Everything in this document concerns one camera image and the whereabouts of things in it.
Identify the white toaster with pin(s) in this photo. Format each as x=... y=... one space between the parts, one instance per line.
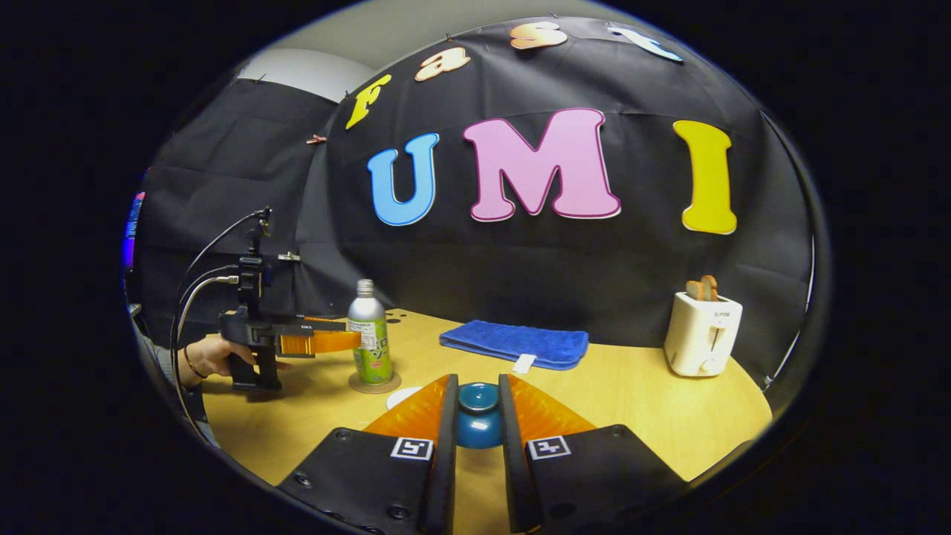
x=701 y=338

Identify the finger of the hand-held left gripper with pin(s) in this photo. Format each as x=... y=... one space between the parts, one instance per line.
x=327 y=342
x=316 y=325

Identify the pink cloth clip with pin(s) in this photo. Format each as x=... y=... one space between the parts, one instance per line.
x=317 y=139

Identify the blue teacup lid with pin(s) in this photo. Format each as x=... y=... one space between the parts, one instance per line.
x=479 y=416

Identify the white cloth clip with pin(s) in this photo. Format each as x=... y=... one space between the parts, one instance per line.
x=290 y=257

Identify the toast slice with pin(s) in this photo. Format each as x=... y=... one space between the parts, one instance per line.
x=694 y=291
x=710 y=288

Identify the blue red lit panel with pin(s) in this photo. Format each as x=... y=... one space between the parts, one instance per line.
x=134 y=227

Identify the folded blue towel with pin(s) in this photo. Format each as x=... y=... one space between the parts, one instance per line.
x=516 y=343

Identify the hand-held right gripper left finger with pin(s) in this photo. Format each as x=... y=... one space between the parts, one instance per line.
x=443 y=461

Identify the round brown coaster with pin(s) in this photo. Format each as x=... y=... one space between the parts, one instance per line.
x=375 y=386

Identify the black backdrop cloth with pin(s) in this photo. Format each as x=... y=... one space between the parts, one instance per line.
x=594 y=267

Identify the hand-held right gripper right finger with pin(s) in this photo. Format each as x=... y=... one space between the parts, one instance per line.
x=513 y=461

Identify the silver green water bottle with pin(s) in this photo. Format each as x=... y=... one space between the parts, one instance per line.
x=370 y=334

